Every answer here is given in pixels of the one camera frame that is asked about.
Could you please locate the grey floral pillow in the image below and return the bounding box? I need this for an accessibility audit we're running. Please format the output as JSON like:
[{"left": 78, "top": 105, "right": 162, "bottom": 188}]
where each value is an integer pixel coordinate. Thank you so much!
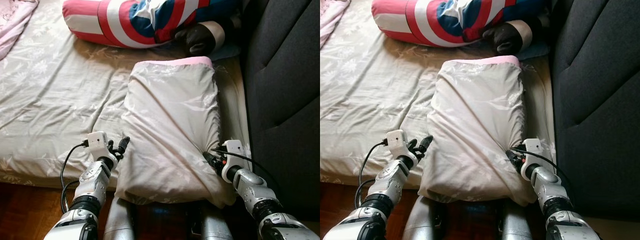
[
  {"left": 115, "top": 56, "right": 238, "bottom": 208},
  {"left": 417, "top": 55, "right": 538, "bottom": 207}
]

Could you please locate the pink cartoon print blanket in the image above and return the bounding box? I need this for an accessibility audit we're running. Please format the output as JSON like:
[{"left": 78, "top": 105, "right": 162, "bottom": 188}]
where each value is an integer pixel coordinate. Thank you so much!
[
  {"left": 320, "top": 0, "right": 347, "bottom": 48},
  {"left": 0, "top": 0, "right": 40, "bottom": 61}
]

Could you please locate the bed with grey floral sheet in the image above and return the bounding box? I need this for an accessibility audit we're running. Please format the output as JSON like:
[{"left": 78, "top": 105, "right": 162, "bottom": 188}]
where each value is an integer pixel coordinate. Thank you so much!
[
  {"left": 320, "top": 0, "right": 557, "bottom": 191},
  {"left": 0, "top": 0, "right": 251, "bottom": 191}
]

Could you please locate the silver right robot leg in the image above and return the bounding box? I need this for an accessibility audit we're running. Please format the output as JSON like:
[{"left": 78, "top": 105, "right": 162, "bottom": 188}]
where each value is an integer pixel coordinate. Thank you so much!
[
  {"left": 500, "top": 200, "right": 533, "bottom": 240},
  {"left": 197, "top": 200, "right": 236, "bottom": 240}
]

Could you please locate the silver robot leg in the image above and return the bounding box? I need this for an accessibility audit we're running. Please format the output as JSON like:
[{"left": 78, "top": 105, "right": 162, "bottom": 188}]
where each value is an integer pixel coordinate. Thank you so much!
[
  {"left": 102, "top": 196, "right": 138, "bottom": 240},
  {"left": 197, "top": 200, "right": 236, "bottom": 240},
  {"left": 500, "top": 200, "right": 533, "bottom": 240},
  {"left": 402, "top": 196, "right": 443, "bottom": 240}
]

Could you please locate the silver left robot leg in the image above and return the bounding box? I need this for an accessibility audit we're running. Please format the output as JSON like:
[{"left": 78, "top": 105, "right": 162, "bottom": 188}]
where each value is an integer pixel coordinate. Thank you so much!
[
  {"left": 102, "top": 196, "right": 138, "bottom": 240},
  {"left": 402, "top": 196, "right": 443, "bottom": 240}
]

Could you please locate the dark grey sofa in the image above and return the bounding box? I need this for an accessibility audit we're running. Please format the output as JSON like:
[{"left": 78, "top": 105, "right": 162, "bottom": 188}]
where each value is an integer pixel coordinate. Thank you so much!
[
  {"left": 240, "top": 0, "right": 321, "bottom": 221},
  {"left": 547, "top": 0, "right": 640, "bottom": 221}
]

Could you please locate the dark brown plush toy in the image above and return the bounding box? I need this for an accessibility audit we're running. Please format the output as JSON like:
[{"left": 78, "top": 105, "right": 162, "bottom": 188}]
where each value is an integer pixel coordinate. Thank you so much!
[
  {"left": 175, "top": 21, "right": 226, "bottom": 57},
  {"left": 482, "top": 20, "right": 533, "bottom": 56}
]

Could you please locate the red white striped bolster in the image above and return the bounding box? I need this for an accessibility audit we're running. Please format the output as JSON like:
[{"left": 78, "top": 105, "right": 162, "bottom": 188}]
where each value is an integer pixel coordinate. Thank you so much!
[
  {"left": 371, "top": 0, "right": 548, "bottom": 48},
  {"left": 62, "top": 0, "right": 241, "bottom": 49}
]

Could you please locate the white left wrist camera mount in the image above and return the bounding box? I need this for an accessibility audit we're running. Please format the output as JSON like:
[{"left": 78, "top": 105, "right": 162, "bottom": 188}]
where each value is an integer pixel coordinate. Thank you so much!
[
  {"left": 386, "top": 129, "right": 418, "bottom": 162},
  {"left": 86, "top": 131, "right": 118, "bottom": 162}
]

